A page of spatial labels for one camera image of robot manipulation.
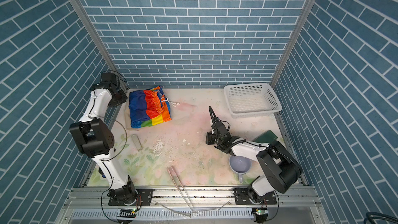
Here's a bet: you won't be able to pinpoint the rainbow coloured shorts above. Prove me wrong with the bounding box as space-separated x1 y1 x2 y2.
129 86 180 129

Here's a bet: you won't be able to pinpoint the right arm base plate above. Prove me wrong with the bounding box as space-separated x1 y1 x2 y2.
232 187 277 205

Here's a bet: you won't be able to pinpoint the lavender mug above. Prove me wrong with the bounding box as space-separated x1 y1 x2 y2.
229 156 251 183

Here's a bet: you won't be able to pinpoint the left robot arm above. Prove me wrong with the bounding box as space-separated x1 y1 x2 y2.
69 71 138 205

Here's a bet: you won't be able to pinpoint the aluminium front rail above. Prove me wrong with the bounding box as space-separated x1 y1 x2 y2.
64 185 321 210

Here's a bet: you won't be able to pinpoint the beige shorts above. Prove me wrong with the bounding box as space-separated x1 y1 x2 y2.
124 106 132 130

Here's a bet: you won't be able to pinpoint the clear plastic tube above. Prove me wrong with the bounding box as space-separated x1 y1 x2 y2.
131 134 143 151

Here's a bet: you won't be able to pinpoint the white plastic basket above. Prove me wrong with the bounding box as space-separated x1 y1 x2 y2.
224 83 282 118

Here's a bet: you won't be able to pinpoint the white cable duct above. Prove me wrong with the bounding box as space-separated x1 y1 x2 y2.
71 207 254 220

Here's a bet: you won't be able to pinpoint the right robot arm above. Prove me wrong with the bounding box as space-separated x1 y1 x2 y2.
206 118 303 201

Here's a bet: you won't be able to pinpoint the pink chopstick pair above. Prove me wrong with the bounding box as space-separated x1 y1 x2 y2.
167 167 194 211

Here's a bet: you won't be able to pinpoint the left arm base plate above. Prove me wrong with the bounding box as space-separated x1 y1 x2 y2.
107 188 154 206

